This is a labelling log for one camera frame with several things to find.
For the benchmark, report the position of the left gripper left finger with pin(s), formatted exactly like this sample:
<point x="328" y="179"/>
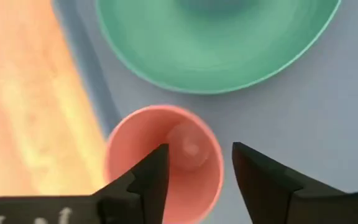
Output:
<point x="148" y="186"/>

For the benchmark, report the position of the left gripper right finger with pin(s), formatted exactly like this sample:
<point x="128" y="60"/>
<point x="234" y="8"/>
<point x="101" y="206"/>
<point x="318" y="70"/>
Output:
<point x="259" y="180"/>

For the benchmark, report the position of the pink plastic cup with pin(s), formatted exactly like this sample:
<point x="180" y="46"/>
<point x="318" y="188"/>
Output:
<point x="141" y="140"/>

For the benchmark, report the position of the teal plastic plate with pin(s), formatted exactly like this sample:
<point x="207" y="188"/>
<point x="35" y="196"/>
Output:
<point x="213" y="56"/>

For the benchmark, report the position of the blue plastic tray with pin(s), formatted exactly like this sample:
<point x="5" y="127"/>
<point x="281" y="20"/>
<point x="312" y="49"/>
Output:
<point x="291" y="124"/>

